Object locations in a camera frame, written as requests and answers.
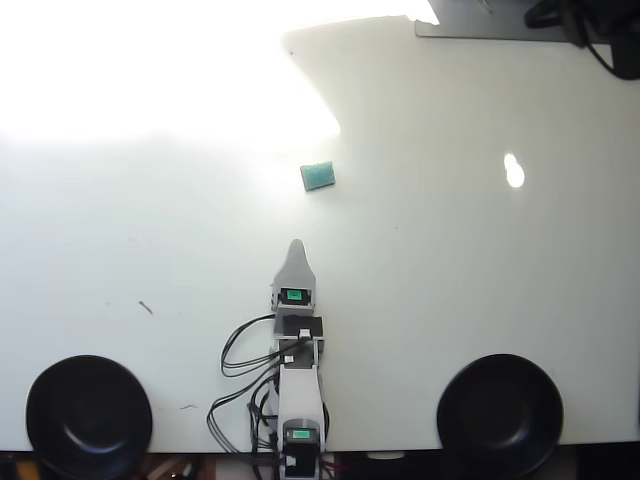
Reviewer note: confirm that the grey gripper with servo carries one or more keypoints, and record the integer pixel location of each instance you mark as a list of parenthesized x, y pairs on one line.
[(295, 305)]

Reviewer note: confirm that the grey metal plate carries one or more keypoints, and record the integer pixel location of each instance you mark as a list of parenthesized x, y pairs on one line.
[(490, 27)]

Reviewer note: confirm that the blue foam cube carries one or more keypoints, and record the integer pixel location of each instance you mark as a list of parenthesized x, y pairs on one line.
[(318, 175)]

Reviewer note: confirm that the black round bowl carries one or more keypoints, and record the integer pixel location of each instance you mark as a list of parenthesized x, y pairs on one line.
[(470, 380), (55, 385)]

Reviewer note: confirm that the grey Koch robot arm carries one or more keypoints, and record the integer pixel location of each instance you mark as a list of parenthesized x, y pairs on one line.
[(299, 395)]

